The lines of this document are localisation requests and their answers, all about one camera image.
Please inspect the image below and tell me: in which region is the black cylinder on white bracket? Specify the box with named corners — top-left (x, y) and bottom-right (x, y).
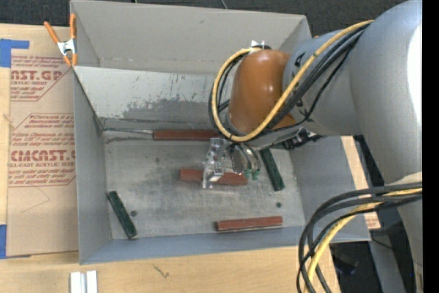
top-left (271, 127), bottom-right (323, 151)

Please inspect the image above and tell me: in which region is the grey metal bin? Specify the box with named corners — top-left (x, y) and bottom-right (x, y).
top-left (69, 0), bottom-right (372, 266)

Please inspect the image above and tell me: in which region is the brown cardboard board red print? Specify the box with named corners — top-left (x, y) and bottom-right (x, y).
top-left (0, 23), bottom-right (80, 259)

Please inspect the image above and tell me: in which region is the red-brown flat block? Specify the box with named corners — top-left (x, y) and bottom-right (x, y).
top-left (178, 167), bottom-right (249, 187)
top-left (215, 215), bottom-right (285, 233)
top-left (152, 129), bottom-right (220, 142)

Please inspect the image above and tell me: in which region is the dark green flat block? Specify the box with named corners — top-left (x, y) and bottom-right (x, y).
top-left (259, 147), bottom-right (286, 192)
top-left (106, 190), bottom-right (139, 240)

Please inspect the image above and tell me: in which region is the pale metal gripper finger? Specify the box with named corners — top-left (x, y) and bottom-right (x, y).
top-left (201, 163), bottom-right (225, 190)
top-left (207, 137), bottom-right (228, 167)

